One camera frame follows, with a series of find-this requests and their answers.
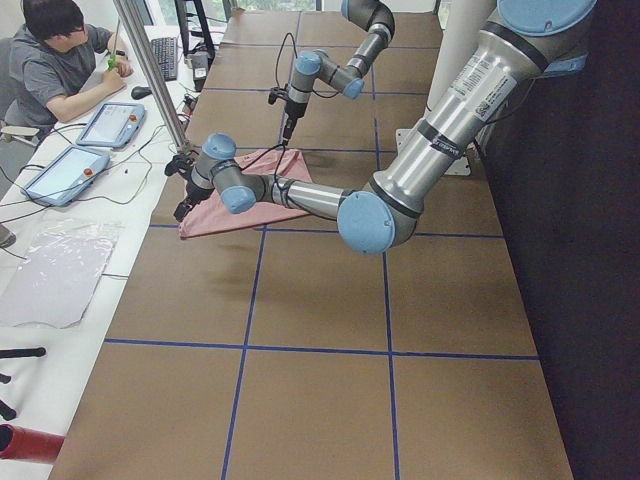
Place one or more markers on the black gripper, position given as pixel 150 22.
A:
pixel 291 111
pixel 192 193

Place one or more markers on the pink Snoopy t-shirt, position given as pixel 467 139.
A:
pixel 211 216

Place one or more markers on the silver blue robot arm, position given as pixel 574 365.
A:
pixel 346 78
pixel 520 41

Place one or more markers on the blue teach pendant far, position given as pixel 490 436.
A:
pixel 113 125

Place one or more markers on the blue teach pendant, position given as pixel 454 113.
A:
pixel 66 177
pixel 113 125

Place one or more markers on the black computer mouse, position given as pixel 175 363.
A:
pixel 140 92

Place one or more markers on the blue teach pendant near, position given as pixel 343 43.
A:
pixel 66 177

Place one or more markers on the clear plastic bag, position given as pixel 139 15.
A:
pixel 54 285

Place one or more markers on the black keyboard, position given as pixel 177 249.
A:
pixel 165 52

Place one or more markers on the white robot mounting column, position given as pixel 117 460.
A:
pixel 460 22

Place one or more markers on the person in grey shirt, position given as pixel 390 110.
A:
pixel 60 66

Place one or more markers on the red cylinder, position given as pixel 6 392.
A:
pixel 23 444

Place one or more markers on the aluminium frame post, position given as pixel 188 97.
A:
pixel 133 24

